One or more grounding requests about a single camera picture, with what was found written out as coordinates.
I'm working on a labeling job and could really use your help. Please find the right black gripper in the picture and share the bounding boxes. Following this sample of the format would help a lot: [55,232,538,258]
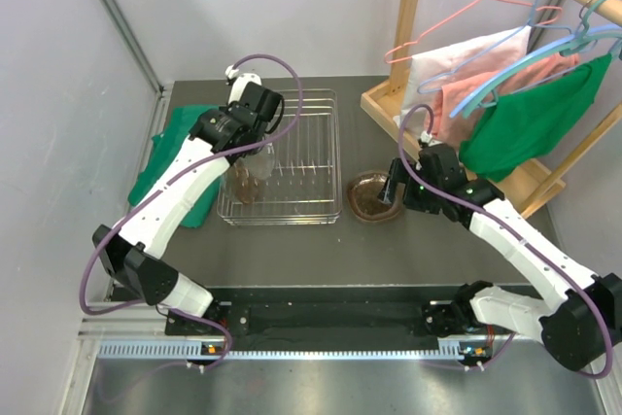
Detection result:
[377,158,443,215]

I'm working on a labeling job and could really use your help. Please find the clear glass plate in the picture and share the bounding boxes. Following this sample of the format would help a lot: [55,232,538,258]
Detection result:
[244,143,276,181]

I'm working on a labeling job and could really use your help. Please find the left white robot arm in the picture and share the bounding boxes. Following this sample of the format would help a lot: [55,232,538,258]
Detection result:
[93,74,284,334]

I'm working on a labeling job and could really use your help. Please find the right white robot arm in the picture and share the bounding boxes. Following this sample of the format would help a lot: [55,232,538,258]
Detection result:
[378,143,621,377]

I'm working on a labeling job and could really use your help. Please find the folded green t-shirt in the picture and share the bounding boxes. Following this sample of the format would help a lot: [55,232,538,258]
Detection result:
[128,105,221,228]

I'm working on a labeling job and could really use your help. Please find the pink hanging garment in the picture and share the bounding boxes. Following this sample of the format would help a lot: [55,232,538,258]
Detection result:
[429,52,583,144]

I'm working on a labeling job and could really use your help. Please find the white hanging garment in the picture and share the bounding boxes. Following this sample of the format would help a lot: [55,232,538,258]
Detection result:
[393,26,531,125]

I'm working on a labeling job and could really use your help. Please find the green hanging garment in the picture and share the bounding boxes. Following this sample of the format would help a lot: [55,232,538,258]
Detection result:
[459,53,613,182]

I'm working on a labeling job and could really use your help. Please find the teal plastic hanger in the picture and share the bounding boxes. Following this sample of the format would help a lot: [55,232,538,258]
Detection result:
[461,0,622,118]

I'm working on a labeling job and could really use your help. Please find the light blue plastic hanger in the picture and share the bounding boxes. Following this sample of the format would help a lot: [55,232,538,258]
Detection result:
[450,24,621,118]

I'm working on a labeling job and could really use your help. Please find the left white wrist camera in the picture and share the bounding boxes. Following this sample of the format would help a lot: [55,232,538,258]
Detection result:
[225,65,262,104]

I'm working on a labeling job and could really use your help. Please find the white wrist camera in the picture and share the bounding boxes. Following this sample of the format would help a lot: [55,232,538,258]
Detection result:
[418,131,439,148]
[225,65,262,104]

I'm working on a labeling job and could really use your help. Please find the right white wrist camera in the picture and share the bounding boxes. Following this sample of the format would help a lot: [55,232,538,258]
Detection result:
[418,131,439,148]

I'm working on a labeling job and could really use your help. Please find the wire dish rack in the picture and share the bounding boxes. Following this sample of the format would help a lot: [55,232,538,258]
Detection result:
[217,88,342,226]

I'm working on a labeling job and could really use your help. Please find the aluminium frame profile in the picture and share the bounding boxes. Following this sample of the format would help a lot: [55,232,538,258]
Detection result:
[67,0,169,95]

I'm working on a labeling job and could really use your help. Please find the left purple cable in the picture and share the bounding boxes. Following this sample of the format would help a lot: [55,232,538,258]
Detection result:
[79,52,305,373]

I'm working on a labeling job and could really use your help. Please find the purple cable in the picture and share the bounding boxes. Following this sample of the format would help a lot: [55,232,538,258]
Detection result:
[397,104,614,380]
[79,52,305,373]

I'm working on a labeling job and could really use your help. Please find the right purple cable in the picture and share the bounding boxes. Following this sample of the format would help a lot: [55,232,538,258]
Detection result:
[397,104,614,380]

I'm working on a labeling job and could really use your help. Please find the pink wire hanger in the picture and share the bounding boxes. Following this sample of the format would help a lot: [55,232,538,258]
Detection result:
[384,0,563,65]

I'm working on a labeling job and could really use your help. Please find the slotted cable duct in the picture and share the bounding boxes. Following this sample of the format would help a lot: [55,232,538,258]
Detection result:
[97,339,491,362]

